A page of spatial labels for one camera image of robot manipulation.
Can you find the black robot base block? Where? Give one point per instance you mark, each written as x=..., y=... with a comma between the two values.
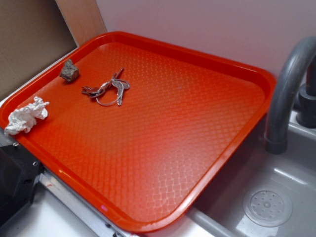
x=19, y=176

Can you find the grey-brown rock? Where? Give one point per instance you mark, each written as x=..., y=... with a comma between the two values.
x=69, y=72

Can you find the orange plastic tray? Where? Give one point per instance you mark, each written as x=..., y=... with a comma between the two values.
x=144, y=163

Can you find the bunch of metal keys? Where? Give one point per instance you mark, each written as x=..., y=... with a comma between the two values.
x=114, y=83

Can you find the grey toy sink basin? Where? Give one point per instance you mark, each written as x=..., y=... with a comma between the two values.
x=219, y=209

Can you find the light wooden board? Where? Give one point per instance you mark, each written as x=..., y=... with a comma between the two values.
x=83, y=19

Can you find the crumpled white paper tissue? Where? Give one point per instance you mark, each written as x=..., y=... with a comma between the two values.
x=25, y=118

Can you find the round grey sink drain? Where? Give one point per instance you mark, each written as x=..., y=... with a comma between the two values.
x=267, y=206

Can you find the dark grey faucet knob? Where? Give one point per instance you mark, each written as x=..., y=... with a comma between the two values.
x=307, y=98

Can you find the brown cardboard panel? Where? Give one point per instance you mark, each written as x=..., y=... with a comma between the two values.
x=33, y=35

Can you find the grey curved faucet spout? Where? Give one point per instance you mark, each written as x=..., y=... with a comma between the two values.
x=285, y=97

